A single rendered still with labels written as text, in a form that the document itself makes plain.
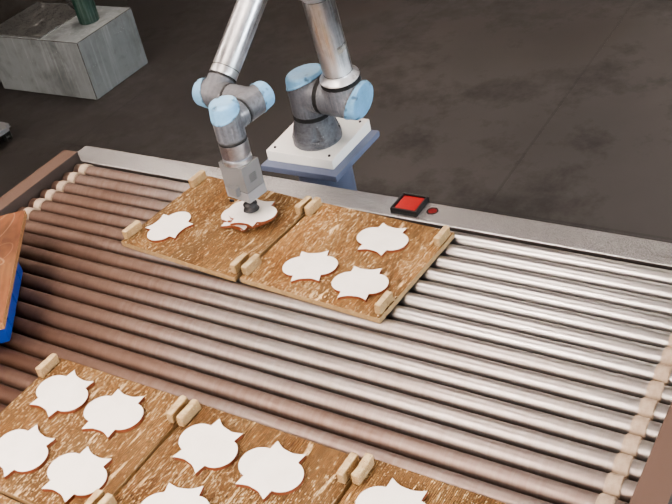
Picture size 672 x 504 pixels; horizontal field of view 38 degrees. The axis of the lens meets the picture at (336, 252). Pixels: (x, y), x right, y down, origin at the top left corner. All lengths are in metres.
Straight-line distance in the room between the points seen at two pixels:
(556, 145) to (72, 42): 2.80
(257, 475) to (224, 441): 0.12
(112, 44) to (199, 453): 4.25
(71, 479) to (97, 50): 4.12
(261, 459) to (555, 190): 2.55
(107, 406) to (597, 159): 2.79
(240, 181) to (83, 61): 3.43
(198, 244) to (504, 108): 2.58
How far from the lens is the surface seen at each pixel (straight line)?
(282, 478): 1.89
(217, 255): 2.52
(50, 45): 5.97
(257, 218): 2.55
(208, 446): 2.00
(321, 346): 2.19
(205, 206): 2.73
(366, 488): 1.85
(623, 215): 4.06
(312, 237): 2.49
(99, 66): 5.93
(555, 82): 5.07
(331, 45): 2.69
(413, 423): 1.97
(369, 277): 2.30
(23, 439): 2.20
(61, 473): 2.08
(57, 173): 3.16
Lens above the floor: 2.33
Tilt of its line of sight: 35 degrees down
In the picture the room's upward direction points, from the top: 13 degrees counter-clockwise
